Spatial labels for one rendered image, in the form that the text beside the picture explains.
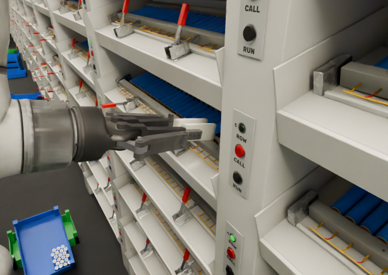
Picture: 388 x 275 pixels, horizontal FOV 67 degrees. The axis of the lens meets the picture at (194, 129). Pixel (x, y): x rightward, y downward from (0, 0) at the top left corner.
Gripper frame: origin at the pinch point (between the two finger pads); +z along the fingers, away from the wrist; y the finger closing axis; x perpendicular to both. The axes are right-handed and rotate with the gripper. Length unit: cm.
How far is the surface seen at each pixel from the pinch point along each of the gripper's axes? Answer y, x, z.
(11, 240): 104, 103, -19
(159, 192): 19.4, 26.3, 8.2
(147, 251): 33, 61, 17
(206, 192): -5.3, 9.8, 1.4
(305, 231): -21.9, 6.1, 4.8
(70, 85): 122, 25, 9
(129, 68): 52, 0, 10
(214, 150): -0.9, 4.0, 5.0
